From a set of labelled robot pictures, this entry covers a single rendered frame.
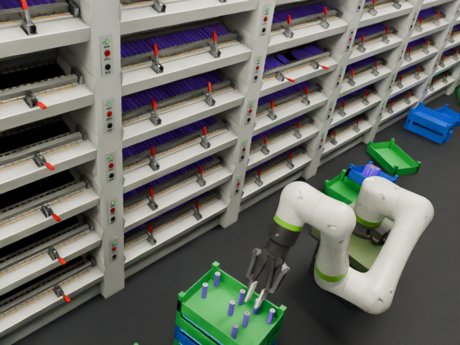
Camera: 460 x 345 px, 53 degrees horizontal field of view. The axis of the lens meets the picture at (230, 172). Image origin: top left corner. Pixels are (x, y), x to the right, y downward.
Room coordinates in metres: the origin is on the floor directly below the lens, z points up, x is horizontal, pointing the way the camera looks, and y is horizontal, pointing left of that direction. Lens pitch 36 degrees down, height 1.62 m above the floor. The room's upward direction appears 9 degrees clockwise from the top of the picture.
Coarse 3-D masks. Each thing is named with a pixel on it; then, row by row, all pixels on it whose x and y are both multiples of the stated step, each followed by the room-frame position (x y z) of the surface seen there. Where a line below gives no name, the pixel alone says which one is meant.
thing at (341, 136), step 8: (352, 120) 2.77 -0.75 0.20; (360, 120) 2.84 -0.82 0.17; (368, 120) 2.86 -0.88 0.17; (336, 128) 2.64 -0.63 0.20; (344, 128) 2.68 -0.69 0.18; (352, 128) 2.71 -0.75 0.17; (360, 128) 2.75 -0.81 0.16; (368, 128) 2.79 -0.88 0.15; (328, 136) 2.54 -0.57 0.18; (336, 136) 2.57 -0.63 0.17; (344, 136) 2.61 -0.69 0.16; (352, 136) 2.64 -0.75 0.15; (328, 144) 2.48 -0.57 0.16; (336, 144) 2.50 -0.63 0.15; (328, 152) 2.45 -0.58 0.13
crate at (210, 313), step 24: (216, 264) 1.14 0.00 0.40; (192, 288) 1.05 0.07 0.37; (216, 288) 1.10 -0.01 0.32; (240, 288) 1.09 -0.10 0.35; (192, 312) 0.95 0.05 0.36; (216, 312) 0.99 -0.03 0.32; (240, 312) 1.01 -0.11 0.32; (264, 312) 1.02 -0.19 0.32; (216, 336) 0.90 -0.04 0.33; (240, 336) 0.92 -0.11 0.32; (264, 336) 0.89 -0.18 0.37
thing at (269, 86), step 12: (300, 48) 2.30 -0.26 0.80; (324, 48) 2.34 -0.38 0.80; (324, 60) 2.27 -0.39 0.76; (336, 60) 2.31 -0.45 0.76; (288, 72) 2.05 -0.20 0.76; (300, 72) 2.09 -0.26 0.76; (312, 72) 2.13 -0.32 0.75; (324, 72) 2.23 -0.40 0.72; (264, 84) 1.89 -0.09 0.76; (276, 84) 1.92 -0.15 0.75; (288, 84) 2.00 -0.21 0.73
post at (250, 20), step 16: (272, 0) 1.82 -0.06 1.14; (240, 16) 1.82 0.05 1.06; (256, 16) 1.77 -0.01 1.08; (272, 16) 1.83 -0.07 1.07; (256, 32) 1.77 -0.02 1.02; (256, 48) 1.78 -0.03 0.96; (240, 64) 1.79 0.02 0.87; (256, 96) 1.82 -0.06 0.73; (240, 112) 1.77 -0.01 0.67; (240, 144) 1.78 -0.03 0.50; (240, 192) 1.83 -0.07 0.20; (224, 224) 1.77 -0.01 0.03
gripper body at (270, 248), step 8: (272, 240) 1.05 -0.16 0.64; (264, 248) 1.06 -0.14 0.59; (272, 248) 1.03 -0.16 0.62; (280, 248) 1.02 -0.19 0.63; (288, 248) 1.04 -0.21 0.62; (264, 256) 1.04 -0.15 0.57; (272, 256) 1.03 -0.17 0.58; (280, 256) 1.02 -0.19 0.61; (264, 264) 1.03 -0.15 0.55; (280, 264) 1.01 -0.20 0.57
